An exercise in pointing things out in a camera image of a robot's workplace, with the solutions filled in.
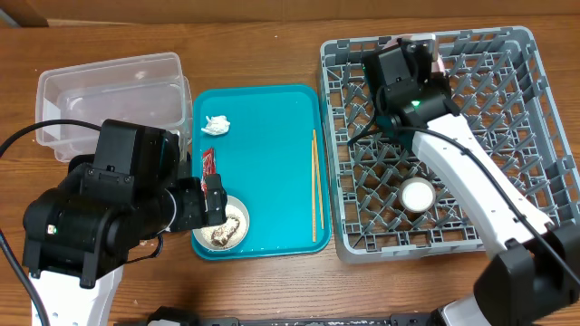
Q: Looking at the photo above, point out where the red snack wrapper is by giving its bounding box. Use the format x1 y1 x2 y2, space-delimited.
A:
201 147 216 192

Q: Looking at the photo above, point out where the crumpled white napkin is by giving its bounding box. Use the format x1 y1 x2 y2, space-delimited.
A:
201 115 230 136

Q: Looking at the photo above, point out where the white round plate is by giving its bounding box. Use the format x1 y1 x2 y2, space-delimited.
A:
382 34 437 49

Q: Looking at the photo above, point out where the clear plastic bin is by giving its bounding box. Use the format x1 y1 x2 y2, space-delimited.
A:
35 53 192 159

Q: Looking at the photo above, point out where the pink bowl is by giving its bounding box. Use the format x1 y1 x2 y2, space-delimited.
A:
431 55 447 76

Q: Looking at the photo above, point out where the grey dishwasher rack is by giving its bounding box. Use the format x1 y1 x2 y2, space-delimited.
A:
319 26 579 264

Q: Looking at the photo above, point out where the small white cup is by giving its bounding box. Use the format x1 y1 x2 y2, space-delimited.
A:
399 177 436 213

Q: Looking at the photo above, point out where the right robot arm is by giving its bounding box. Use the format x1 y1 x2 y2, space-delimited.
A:
364 36 579 325

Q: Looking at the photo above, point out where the teal serving tray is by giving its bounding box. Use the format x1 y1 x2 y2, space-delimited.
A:
191 84 332 261

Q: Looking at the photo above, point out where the bowl with rice leftovers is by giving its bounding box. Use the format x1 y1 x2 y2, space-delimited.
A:
192 196 250 252

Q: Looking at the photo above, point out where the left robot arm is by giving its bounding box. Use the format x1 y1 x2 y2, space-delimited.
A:
23 120 227 325

